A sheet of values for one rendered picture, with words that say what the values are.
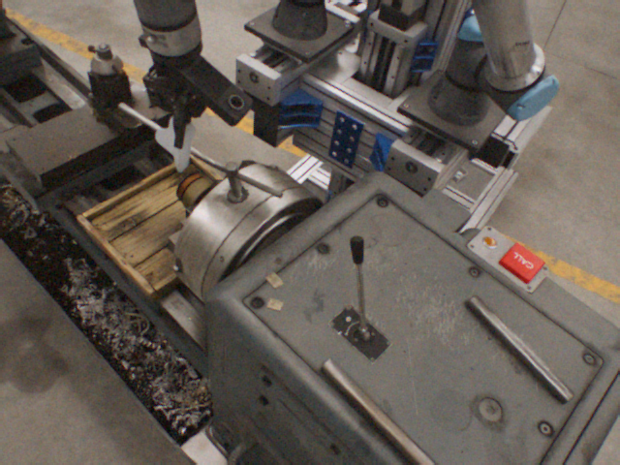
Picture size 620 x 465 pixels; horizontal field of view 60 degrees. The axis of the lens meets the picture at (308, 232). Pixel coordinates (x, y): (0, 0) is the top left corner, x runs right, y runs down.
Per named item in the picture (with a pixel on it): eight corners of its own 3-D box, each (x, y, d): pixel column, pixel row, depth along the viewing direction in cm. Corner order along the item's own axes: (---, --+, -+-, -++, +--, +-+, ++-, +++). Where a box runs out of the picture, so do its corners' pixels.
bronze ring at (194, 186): (232, 185, 115) (204, 161, 118) (199, 206, 110) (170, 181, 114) (232, 213, 122) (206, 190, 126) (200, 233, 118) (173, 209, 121)
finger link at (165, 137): (158, 160, 87) (168, 106, 83) (187, 174, 86) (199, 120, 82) (144, 164, 85) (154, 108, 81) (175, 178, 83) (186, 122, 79)
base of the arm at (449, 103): (444, 78, 142) (456, 46, 134) (495, 105, 138) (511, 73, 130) (417, 106, 134) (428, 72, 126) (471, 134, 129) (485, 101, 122)
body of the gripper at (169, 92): (180, 77, 86) (163, 13, 76) (225, 97, 84) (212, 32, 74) (150, 108, 83) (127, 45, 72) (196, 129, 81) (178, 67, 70)
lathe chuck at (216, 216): (314, 240, 131) (314, 158, 103) (215, 328, 119) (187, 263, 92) (288, 218, 134) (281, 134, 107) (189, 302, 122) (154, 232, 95)
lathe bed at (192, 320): (326, 326, 147) (337, 291, 133) (233, 411, 130) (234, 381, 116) (26, 56, 203) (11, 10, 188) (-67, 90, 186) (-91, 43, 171)
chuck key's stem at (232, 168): (247, 201, 102) (239, 163, 92) (241, 209, 101) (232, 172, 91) (238, 197, 103) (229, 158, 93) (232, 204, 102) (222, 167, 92)
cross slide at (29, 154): (181, 117, 156) (180, 105, 152) (43, 188, 134) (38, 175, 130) (145, 89, 162) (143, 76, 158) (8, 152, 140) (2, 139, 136)
